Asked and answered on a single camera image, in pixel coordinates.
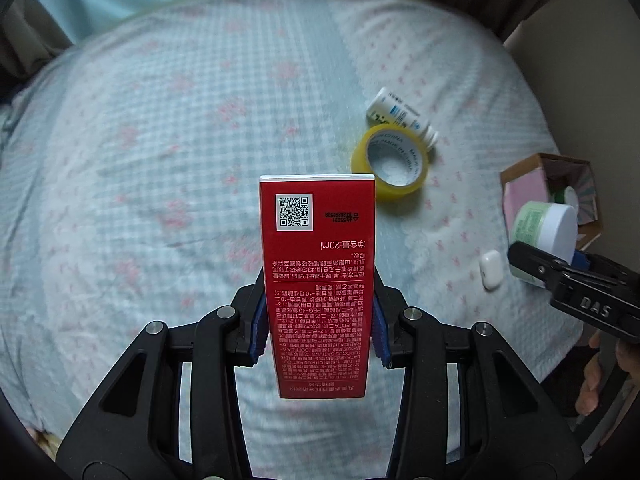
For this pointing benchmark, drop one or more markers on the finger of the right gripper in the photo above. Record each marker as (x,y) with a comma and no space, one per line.
(534,266)
(581,259)

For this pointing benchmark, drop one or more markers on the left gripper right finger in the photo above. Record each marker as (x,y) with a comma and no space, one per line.
(469,407)

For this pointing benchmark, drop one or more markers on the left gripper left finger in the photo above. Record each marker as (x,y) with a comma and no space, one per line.
(168,408)

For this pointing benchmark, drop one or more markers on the white earbuds case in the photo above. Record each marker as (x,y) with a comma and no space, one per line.
(491,269)

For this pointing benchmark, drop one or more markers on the white round cream jar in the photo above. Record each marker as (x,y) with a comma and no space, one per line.
(550,227)

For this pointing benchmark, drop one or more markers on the green jar white lid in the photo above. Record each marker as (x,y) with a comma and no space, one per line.
(566,196)

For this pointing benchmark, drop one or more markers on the white vitamin bottle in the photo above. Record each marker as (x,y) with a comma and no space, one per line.
(388,108)

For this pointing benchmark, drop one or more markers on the person's right hand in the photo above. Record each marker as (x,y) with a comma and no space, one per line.
(628,359)

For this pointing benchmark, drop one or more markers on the pink cardboard box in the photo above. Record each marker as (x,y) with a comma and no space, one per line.
(538,176)

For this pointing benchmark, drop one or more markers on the patterned bed sheet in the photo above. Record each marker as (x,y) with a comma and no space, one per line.
(130,171)

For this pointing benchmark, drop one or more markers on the grey left curtain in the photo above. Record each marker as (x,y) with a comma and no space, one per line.
(30,39)

